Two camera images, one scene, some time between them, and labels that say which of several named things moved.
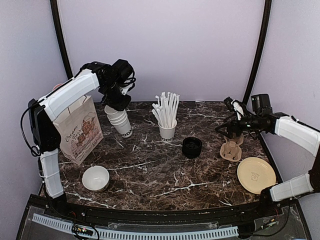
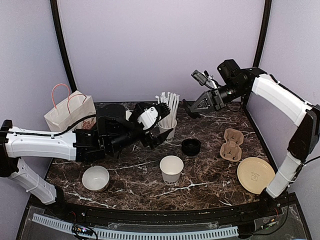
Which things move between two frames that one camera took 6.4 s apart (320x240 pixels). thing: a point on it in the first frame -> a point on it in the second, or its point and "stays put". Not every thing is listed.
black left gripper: x=119 y=106 -> x=152 y=141
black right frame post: x=260 y=52 stays put
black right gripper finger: x=224 y=131 -> x=194 y=113
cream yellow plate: x=254 y=174 stays put
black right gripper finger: x=227 y=123 -> x=200 y=104
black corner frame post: x=59 y=32 stays put
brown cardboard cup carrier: x=231 y=150 stays put
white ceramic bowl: x=96 y=178 stays put
